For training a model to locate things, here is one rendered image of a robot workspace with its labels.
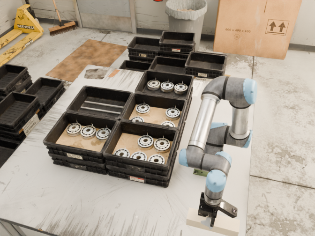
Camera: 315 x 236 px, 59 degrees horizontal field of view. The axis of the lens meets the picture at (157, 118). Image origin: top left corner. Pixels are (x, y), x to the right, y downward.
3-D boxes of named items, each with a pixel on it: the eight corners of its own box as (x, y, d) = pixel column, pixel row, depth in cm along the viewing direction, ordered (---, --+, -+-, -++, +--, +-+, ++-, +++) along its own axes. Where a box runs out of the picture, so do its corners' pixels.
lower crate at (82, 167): (123, 142, 200) (121, 130, 192) (107, 176, 179) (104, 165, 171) (72, 133, 209) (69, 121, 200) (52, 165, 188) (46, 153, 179)
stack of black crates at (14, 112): (28, 124, 298) (11, 91, 267) (53, 129, 291) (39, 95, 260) (3, 152, 270) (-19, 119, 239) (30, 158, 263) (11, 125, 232)
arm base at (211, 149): (223, 158, 179) (225, 143, 179) (224, 163, 165) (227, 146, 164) (199, 153, 182) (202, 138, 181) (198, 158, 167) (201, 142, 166)
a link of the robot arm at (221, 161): (207, 146, 122) (200, 165, 115) (233, 152, 118) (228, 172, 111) (207, 158, 127) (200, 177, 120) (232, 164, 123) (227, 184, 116)
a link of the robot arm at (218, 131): (206, 140, 180) (210, 119, 179) (228, 144, 175) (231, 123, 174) (202, 141, 169) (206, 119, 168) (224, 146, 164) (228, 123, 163)
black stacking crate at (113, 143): (178, 142, 184) (178, 129, 176) (168, 179, 164) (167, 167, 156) (121, 132, 192) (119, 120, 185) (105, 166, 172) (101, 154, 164)
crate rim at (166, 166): (178, 131, 178) (178, 129, 176) (168, 169, 157) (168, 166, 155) (119, 121, 186) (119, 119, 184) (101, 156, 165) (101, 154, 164)
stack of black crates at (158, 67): (188, 84, 340) (189, 59, 316) (183, 99, 319) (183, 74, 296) (156, 79, 349) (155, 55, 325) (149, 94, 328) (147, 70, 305)
